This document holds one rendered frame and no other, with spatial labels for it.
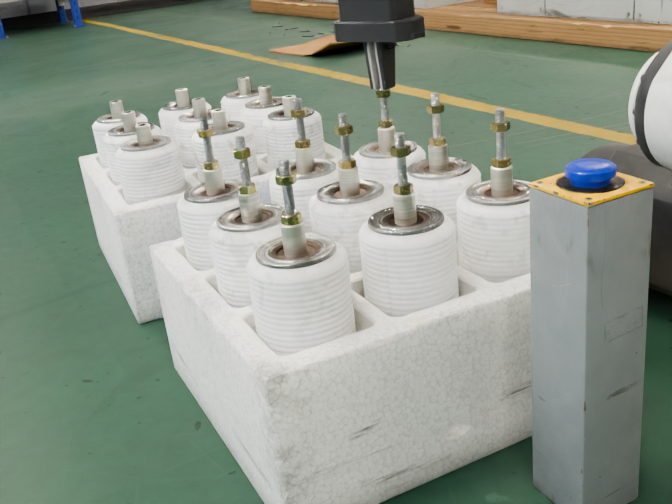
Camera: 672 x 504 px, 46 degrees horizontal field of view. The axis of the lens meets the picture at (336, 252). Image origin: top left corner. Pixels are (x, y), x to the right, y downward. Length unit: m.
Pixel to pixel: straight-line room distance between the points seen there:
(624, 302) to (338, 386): 0.26
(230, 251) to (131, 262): 0.41
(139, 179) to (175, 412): 0.37
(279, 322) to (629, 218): 0.31
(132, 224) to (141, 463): 0.39
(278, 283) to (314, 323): 0.05
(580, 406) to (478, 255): 0.20
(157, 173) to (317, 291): 0.54
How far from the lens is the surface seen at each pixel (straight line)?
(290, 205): 0.72
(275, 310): 0.72
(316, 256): 0.72
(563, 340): 0.71
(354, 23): 1.00
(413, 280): 0.76
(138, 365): 1.13
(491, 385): 0.83
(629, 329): 0.72
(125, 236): 1.19
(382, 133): 1.02
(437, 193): 0.90
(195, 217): 0.92
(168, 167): 1.21
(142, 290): 1.22
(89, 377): 1.14
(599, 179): 0.66
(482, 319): 0.78
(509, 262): 0.83
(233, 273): 0.83
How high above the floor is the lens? 0.53
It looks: 23 degrees down
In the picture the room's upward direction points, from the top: 7 degrees counter-clockwise
